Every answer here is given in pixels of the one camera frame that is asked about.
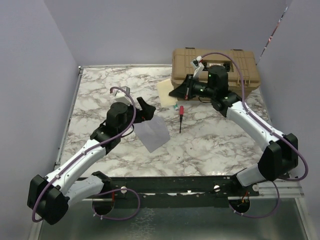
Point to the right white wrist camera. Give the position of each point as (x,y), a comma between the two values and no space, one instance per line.
(197,65)

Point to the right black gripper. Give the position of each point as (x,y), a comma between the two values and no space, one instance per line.
(180,91)

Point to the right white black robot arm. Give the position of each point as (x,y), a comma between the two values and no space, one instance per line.
(279,155)

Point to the grey envelope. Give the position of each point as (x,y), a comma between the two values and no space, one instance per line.
(152,133)

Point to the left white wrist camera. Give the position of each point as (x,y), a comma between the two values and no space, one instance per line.
(120,96)

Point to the tan plastic tool case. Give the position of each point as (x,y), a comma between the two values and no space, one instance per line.
(224,71)

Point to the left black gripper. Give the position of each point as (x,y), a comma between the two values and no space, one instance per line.
(146,113)

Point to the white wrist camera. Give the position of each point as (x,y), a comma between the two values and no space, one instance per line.
(120,96)
(197,65)

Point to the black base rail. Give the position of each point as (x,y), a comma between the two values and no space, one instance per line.
(175,191)

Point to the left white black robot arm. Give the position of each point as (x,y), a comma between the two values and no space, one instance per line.
(50,196)

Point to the tan paper letter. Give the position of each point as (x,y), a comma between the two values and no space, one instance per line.
(164,88)

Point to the red handled screwdriver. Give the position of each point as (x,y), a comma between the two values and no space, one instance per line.
(181,114)

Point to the green white glue stick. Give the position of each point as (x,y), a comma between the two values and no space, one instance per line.
(176,106)

